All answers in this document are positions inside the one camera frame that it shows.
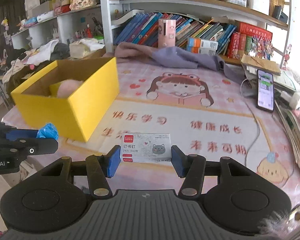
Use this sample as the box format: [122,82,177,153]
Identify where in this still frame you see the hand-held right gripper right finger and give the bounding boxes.
[171,145,259,197]

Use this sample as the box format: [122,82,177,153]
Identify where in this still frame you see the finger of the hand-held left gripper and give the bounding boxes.
[0,121,38,143]
[0,139,59,157]

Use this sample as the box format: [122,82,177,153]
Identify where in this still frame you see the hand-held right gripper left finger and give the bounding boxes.
[34,145,121,197]

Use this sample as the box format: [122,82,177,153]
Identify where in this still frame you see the silver staple box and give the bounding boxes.
[120,132,172,163]

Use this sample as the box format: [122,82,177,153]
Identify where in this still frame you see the yellow cardboard box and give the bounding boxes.
[10,57,120,142]

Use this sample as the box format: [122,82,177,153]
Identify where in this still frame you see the pink plush toy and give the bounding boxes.
[56,79,84,98]

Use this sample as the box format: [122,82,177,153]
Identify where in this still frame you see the white storage container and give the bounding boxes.
[246,0,270,15]

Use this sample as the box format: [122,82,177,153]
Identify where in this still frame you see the brown hanging clothes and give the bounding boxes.
[7,66,40,88]

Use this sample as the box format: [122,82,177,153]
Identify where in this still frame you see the white cloth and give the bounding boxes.
[27,40,59,64]

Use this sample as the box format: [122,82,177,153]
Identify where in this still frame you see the dark grey cloth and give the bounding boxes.
[50,42,70,60]

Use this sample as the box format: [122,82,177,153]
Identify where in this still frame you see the purple cloth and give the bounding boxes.
[114,42,245,84]

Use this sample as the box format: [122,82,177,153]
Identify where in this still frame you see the black smartphone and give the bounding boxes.
[256,69,275,112]

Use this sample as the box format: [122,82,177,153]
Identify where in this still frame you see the orange and white carton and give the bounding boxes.
[187,37,218,55]

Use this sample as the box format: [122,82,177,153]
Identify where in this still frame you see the fluffy pale cloth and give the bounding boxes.
[260,202,300,240]

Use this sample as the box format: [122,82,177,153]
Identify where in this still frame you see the white flat box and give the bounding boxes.
[37,11,58,22]

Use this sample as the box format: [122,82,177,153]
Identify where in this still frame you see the stack of books and papers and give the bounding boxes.
[272,67,300,178]

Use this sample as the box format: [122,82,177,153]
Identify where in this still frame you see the dark wooden door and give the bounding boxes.
[0,0,25,63]

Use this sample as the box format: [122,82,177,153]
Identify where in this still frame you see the brown paper envelope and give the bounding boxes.
[241,54,282,75]

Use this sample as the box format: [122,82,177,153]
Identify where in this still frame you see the pink carton box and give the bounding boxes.
[158,19,177,48]

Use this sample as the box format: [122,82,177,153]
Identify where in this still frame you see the white power adapter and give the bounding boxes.
[280,90,300,108]

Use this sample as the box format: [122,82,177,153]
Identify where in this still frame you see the row of slanted books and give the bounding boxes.
[114,11,237,55]

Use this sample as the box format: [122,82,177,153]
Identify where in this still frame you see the red boxed book set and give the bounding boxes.
[226,22,273,59]

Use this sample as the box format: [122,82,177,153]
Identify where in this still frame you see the white bookshelf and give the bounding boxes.
[11,0,292,55]

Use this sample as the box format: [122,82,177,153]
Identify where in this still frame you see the black cube box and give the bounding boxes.
[272,5,289,22]

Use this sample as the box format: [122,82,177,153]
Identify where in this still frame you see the white cable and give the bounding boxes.
[241,79,262,170]

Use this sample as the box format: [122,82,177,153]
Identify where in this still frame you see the pink wall sticker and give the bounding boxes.
[281,44,293,70]

